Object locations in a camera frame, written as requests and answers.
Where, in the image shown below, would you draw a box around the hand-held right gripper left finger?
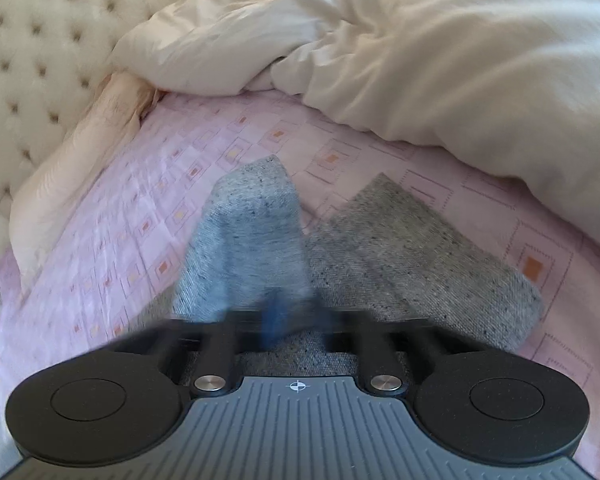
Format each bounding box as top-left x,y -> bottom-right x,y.
112,296 -> 295,395

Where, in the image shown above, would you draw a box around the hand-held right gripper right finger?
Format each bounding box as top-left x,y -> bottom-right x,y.
304,302 -> 487,395

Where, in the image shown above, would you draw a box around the grey pants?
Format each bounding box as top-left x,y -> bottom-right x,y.
150,156 -> 546,378

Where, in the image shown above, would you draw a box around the pink patterned bed sheet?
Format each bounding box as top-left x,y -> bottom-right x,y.
0,89 -> 600,461

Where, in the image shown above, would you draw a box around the cream pillow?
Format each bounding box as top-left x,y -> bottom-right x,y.
9,72 -> 167,287

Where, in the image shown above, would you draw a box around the white duvet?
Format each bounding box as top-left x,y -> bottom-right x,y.
111,0 -> 600,267

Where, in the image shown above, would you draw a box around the cream tufted headboard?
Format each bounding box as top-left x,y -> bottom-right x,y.
0,0 -> 241,211

